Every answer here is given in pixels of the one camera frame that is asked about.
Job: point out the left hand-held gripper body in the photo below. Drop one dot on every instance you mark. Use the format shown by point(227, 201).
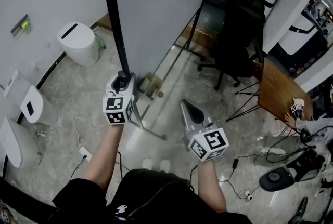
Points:
point(115, 110)

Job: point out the white power strip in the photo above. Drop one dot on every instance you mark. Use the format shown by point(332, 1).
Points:
point(85, 154)

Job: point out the green plastic bottle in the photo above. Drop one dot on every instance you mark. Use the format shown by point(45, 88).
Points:
point(101, 43)

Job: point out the low wooden platform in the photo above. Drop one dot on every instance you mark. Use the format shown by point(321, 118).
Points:
point(104, 24)

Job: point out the person's white shoe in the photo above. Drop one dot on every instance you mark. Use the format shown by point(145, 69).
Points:
point(147, 163)
point(165, 165)

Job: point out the large white and black machine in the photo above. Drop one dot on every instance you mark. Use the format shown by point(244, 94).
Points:
point(299, 36)

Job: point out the white plug adapter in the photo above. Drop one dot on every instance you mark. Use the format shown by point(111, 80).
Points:
point(248, 195)

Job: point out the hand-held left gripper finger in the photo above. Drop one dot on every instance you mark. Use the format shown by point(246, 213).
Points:
point(132, 85)
point(110, 85)

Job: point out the black power adapter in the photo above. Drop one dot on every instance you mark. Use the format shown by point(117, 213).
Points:
point(235, 163)

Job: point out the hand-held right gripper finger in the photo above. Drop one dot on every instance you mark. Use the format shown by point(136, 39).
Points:
point(185, 119)
point(205, 115)

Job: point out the plain white toilet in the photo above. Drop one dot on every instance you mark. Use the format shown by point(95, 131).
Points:
point(18, 145)

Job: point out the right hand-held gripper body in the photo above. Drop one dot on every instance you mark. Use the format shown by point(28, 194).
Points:
point(208, 142)

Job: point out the white cylindrical appliance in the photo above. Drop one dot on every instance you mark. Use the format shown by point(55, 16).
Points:
point(79, 45)

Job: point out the black-framed whiteboard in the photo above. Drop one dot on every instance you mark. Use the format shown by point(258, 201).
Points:
point(156, 10)

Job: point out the wall shelf with green item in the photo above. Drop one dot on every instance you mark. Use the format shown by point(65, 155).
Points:
point(22, 25)

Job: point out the person's right forearm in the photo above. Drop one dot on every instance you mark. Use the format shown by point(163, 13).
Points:
point(210, 184)

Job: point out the person's black clothing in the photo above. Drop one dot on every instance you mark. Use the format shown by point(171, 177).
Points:
point(156, 199)

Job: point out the person's left forearm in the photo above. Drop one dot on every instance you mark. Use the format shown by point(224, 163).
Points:
point(104, 155)

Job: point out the grey round-topped device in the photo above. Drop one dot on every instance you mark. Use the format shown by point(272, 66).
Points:
point(277, 178)

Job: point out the small red cap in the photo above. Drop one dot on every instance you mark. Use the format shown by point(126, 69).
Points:
point(161, 93)

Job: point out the white toilet with black panel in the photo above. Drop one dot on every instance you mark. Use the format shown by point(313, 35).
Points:
point(36, 107)

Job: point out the black office chair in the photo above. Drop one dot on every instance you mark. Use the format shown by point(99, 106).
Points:
point(236, 46)

